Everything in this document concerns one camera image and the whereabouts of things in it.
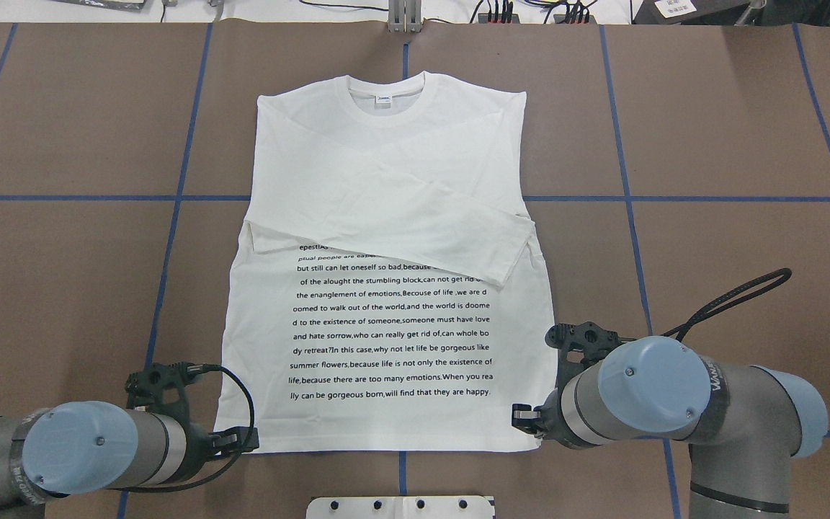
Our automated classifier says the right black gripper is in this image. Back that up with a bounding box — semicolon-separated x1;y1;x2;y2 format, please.
512;321;620;441

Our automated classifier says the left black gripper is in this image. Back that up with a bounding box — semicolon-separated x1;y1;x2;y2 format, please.
125;362;260;462

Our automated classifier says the white printed t-shirt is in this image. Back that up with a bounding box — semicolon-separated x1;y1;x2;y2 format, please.
222;71;556;453

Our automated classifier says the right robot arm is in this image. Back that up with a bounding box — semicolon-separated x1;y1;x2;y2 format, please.
512;322;828;518

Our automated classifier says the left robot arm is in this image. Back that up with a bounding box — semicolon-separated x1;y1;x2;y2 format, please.
0;362;259;518

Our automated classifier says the white mounting plate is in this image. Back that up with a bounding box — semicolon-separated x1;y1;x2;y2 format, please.
305;495;496;518

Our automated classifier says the black box with label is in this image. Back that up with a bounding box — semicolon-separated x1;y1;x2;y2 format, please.
633;1;750;25

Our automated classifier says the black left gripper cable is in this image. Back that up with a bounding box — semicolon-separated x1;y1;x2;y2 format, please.
116;364;256;494

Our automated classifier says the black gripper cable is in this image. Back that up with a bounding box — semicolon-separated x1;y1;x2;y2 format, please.
660;268;793;341
116;364;256;494

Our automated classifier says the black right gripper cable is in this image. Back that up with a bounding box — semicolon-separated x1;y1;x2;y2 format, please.
660;268;793;341

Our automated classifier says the aluminium frame post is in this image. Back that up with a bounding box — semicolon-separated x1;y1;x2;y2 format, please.
388;0;424;33

